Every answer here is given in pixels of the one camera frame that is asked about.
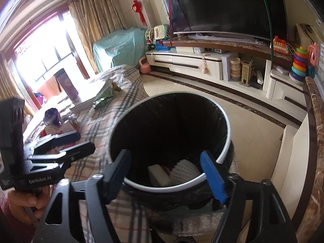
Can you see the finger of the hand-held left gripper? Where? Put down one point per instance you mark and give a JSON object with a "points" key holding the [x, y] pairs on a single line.
{"points": [[76, 151], [60, 138]]}

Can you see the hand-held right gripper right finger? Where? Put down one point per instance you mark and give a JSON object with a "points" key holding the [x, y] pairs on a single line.
{"points": [[212, 174]]}

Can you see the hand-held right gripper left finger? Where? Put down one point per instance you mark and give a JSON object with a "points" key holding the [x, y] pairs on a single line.
{"points": [[119, 172]]}

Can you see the blue plastic wrapper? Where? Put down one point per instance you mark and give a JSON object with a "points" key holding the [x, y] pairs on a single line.
{"points": [[52, 116]]}

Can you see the black bin with white rim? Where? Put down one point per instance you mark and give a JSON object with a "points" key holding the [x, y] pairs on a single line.
{"points": [[164, 131]]}

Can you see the person's left hand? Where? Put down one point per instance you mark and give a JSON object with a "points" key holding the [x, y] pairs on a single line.
{"points": [[22, 202]]}

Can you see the children's picture book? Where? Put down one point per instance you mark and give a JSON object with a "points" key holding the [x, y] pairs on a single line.
{"points": [[86, 102]]}

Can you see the beige patterned curtain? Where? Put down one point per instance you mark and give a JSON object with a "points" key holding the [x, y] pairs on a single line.
{"points": [[93, 15], [10, 86]]}

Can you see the orange cloth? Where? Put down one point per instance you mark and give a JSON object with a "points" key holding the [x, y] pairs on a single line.
{"points": [[49, 87]]}

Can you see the purple paper bag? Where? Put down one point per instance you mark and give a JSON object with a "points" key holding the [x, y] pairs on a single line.
{"points": [[67, 83]]}

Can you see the green snack bag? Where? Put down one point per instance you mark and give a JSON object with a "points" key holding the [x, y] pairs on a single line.
{"points": [[103, 97]]}

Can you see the plaid blanket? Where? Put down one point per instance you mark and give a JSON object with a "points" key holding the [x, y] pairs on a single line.
{"points": [[129, 81]]}

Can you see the small wooden house toy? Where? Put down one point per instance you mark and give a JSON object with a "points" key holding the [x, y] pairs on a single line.
{"points": [[245, 73]]}

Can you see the stacked yellow lidded jars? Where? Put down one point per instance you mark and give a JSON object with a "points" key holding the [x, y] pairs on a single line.
{"points": [[234, 69]]}

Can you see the pink kettlebell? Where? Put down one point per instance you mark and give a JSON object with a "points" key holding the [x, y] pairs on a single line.
{"points": [[145, 67]]}

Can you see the pink dangling toy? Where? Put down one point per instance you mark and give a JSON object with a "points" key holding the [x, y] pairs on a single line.
{"points": [[205, 65]]}

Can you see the teal covered furniture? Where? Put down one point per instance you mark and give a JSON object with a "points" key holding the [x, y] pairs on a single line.
{"points": [[119, 45]]}

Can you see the white television cabinet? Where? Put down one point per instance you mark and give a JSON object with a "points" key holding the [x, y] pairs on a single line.
{"points": [[187, 63]]}

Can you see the blue toy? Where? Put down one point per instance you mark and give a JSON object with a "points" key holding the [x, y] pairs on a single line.
{"points": [[161, 46]]}

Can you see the red toy telephone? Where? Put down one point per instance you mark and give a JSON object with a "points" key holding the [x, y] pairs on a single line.
{"points": [[280, 46]]}

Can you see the red hanging ornament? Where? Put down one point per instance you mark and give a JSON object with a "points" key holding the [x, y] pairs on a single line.
{"points": [[136, 6]]}

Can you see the pink plastic toy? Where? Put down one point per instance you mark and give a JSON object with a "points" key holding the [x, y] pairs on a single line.
{"points": [[313, 55]]}

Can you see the black flat television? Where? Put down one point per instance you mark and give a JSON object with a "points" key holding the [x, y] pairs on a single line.
{"points": [[222, 5]]}

